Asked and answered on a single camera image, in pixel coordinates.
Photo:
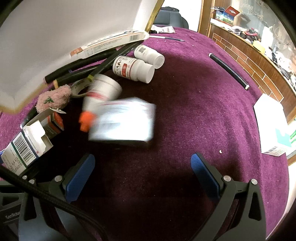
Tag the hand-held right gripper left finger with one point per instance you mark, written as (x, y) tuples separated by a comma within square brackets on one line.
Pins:
[(79, 178)]

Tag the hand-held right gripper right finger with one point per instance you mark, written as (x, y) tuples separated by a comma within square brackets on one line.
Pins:
[(204, 176)]

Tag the white medicine box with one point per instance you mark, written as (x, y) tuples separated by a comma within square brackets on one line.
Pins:
[(122, 120)]

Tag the pink fuzzy cloth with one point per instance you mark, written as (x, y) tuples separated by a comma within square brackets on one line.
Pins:
[(54, 98)]

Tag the black marker pen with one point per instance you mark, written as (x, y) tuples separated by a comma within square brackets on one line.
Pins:
[(111, 61)]

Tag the white pill bottle red label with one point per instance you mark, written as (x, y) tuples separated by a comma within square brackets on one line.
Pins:
[(133, 68)]

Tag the white tray gold rim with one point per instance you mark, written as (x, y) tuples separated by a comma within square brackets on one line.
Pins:
[(57, 27)]

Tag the small orange cap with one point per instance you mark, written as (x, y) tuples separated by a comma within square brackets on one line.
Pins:
[(85, 120)]

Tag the open barcode medicine box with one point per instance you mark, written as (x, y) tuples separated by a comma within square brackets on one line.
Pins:
[(23, 148)]

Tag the small red white box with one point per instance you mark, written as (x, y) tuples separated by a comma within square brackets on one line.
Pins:
[(56, 120)]

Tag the white box green print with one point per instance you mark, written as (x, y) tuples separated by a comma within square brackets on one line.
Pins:
[(274, 125)]

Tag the clear tape roll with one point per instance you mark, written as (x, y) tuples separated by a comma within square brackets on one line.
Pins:
[(77, 89)]

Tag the white bottle, orange cap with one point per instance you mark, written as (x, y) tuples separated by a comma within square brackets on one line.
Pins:
[(101, 90)]

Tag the black tube gold ends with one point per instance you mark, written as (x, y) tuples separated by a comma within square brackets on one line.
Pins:
[(229, 70)]

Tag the wooden brick-pattern cabinet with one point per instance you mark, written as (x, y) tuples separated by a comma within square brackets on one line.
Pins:
[(254, 60)]

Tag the white pill bottle green label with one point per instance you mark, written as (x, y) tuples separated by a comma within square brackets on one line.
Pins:
[(149, 55)]

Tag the long white orange box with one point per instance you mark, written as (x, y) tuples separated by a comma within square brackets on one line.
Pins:
[(106, 42)]

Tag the thin ballpoint pen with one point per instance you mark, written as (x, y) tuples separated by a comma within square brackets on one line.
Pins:
[(166, 37)]

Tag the red black tool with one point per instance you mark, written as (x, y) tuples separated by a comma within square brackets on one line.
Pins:
[(249, 32)]

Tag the printed foil packet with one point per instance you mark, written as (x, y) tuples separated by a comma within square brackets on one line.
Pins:
[(165, 29)]

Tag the white plastic jug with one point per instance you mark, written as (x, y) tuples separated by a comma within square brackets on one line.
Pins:
[(268, 36)]

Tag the colourful printed box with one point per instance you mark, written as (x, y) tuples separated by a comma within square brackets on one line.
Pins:
[(227, 15)]

